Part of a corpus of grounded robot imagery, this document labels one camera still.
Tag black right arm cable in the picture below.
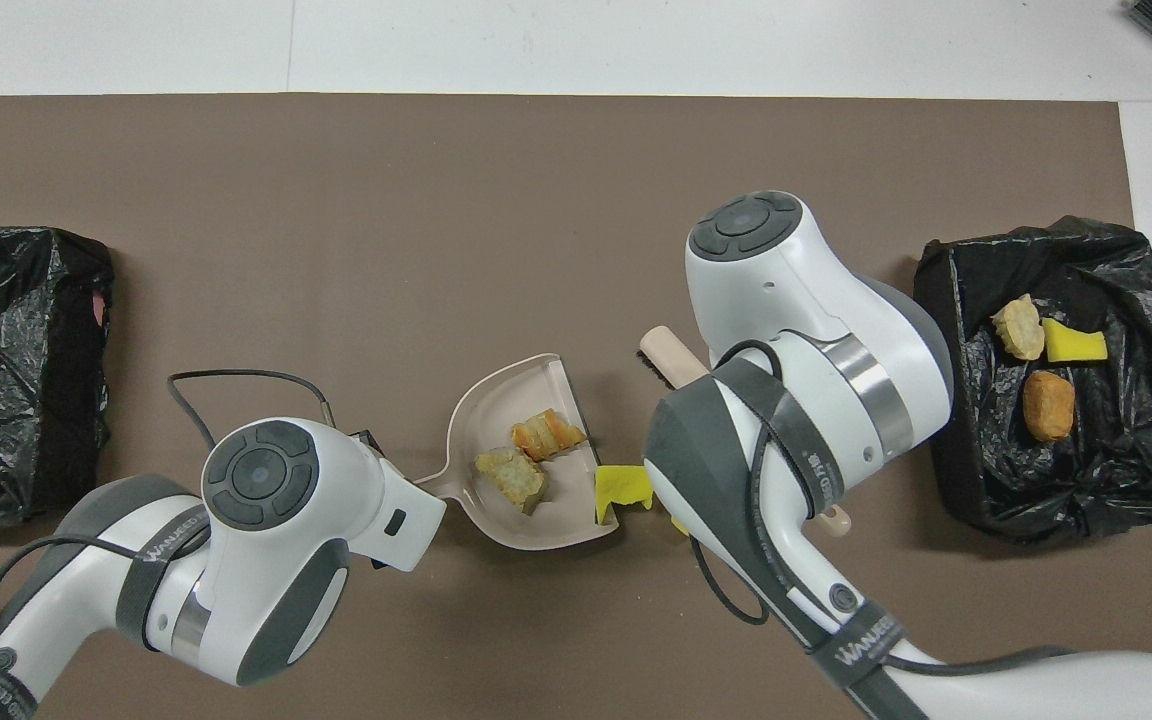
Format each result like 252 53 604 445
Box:
688 340 1077 676

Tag pale yellow bread chunk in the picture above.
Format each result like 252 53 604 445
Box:
511 410 589 463

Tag beige crusty bread chunk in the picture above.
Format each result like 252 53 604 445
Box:
474 447 548 516

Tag black bagged bin pink spot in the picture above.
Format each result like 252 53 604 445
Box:
0 227 117 528

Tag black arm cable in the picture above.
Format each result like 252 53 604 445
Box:
688 340 1077 676
0 369 334 661

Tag brown table mat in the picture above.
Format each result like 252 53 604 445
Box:
0 93 1152 720

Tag black bag lined bin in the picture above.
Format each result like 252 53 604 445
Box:
913 215 1152 549

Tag striped croissant toy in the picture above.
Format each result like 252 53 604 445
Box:
991 294 1047 362

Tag notched yellow sponge piece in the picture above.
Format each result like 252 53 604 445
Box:
593 463 656 527

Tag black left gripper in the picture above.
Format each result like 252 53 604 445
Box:
346 428 392 573

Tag brown round bread toy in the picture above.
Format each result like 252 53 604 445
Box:
1023 370 1077 444

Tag green and yellow sponge piece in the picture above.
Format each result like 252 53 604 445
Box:
1041 317 1109 364

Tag beige hand brush black bristles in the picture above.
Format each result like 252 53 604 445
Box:
638 327 853 541

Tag beige plastic dustpan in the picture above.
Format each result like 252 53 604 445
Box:
414 352 621 551

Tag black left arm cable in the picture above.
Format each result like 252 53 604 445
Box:
0 369 334 661

